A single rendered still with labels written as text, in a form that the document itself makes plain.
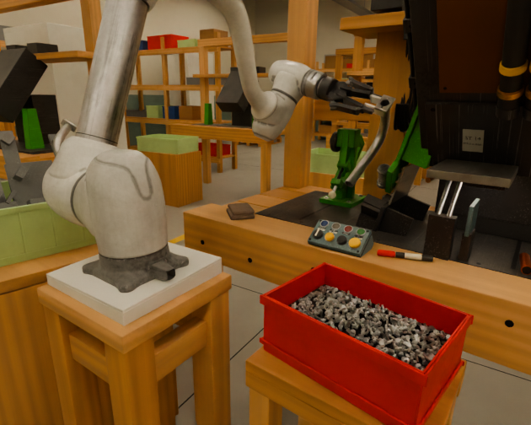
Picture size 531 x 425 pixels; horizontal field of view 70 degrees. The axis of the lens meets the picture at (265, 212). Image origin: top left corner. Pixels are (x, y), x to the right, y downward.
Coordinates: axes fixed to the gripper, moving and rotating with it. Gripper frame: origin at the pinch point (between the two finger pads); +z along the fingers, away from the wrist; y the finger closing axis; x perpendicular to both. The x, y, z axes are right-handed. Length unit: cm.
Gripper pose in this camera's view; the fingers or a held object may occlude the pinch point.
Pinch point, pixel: (378, 105)
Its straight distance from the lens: 126.6
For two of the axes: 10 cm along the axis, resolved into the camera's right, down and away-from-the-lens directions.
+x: 2.8, 4.4, 8.5
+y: 5.8, -7.9, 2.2
